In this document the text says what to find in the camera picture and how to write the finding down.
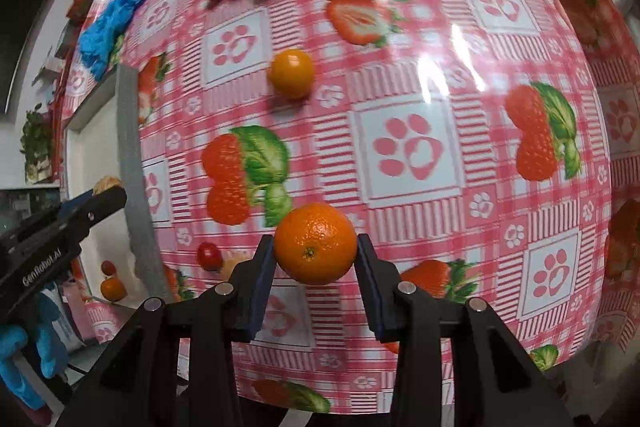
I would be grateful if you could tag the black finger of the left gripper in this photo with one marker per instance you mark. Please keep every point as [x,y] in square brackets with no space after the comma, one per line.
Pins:
[40,231]
[69,206]

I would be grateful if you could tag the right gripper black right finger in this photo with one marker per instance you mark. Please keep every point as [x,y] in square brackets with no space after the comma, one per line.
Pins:
[496,382]

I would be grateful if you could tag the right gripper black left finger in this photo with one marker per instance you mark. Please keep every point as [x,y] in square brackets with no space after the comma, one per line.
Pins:
[171,363]

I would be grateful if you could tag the orange mandarin with stem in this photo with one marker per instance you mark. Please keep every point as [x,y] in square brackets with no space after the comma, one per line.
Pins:
[315,244]

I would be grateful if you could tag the dried husk physalis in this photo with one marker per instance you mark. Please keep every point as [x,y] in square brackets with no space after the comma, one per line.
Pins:
[105,183]

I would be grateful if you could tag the blue gloved left hand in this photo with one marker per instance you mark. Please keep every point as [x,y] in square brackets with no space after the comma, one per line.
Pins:
[31,351]

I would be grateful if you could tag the cherry tomato in tray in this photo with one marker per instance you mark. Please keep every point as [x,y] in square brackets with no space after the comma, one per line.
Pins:
[108,268]

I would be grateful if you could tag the small orange mandarin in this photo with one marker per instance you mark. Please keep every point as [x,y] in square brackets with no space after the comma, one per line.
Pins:
[113,290]

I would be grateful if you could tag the green potted plant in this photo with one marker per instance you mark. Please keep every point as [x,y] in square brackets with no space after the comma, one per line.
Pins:
[37,145]

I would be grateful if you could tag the white tray with grey rim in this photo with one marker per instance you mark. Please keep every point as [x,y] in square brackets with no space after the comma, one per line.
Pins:
[102,153]

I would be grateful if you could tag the red cherry tomato near tray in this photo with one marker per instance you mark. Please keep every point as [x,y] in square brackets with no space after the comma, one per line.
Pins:
[209,257]

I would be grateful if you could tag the husk physalis in tray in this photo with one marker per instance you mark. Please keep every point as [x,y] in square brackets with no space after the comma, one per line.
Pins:
[230,263]

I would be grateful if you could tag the crumpled blue nitrile glove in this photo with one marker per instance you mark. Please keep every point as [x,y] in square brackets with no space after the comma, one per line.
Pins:
[97,42]

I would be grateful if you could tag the pink strawberry checkered tablecloth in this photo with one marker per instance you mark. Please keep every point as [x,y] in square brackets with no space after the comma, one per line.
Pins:
[489,148]

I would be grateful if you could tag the yellow-orange tangerine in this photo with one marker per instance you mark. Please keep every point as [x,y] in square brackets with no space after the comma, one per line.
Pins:
[291,74]

